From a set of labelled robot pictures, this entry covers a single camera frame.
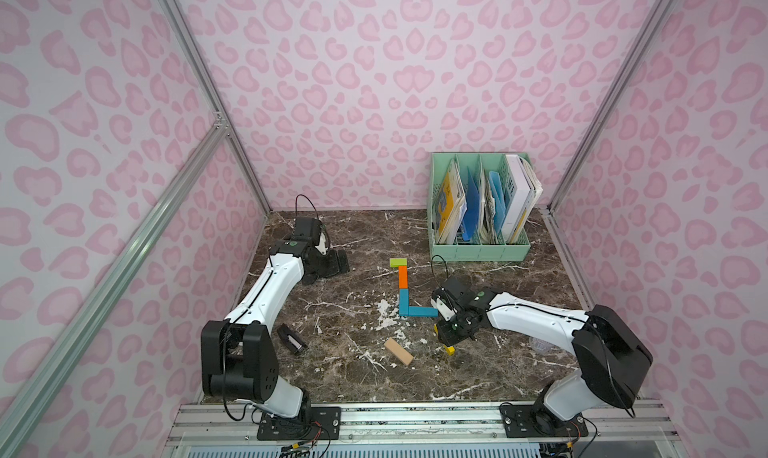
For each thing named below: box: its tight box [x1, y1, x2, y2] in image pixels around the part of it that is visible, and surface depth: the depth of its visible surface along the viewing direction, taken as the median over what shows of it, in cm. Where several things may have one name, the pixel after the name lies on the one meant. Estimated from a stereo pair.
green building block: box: [389, 258, 408, 268], surface depth 106 cm
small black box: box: [277, 323, 308, 354], surface depth 88 cm
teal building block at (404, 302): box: [399, 289, 409, 316], surface depth 95 cm
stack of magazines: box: [478, 156, 498, 245], surface depth 97 cm
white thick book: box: [502, 154, 541, 244], surface depth 96 cm
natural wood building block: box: [384, 337, 414, 366], surface depth 86 cm
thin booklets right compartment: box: [510, 156, 544, 244], surface depth 97 cm
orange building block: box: [398, 266, 409, 289], surface depth 102 cm
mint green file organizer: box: [427, 152, 533, 263], surface depth 102 cm
